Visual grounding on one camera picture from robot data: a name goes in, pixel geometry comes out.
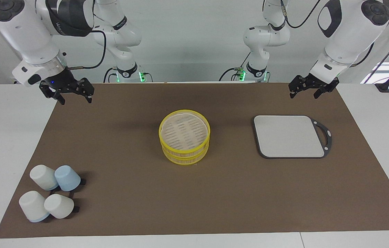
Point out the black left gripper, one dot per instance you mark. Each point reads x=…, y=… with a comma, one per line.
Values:
x=315, y=83

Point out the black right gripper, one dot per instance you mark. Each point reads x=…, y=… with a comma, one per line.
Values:
x=63, y=84

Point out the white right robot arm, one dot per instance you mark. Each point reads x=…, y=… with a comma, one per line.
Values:
x=25, y=31

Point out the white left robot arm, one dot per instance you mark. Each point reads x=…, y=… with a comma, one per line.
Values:
x=346, y=34

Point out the grey cutting board dark rim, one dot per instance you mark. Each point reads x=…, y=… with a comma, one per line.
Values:
x=284, y=146

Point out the light blue plastic cup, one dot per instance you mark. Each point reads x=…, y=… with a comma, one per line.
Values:
x=67, y=178

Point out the black cup holder rack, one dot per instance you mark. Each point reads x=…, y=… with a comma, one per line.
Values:
x=82, y=181

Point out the large brown table mat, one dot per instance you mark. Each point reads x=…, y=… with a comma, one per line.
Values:
x=129, y=199

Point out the white cup with blue rim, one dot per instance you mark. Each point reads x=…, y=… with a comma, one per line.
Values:
x=32, y=206

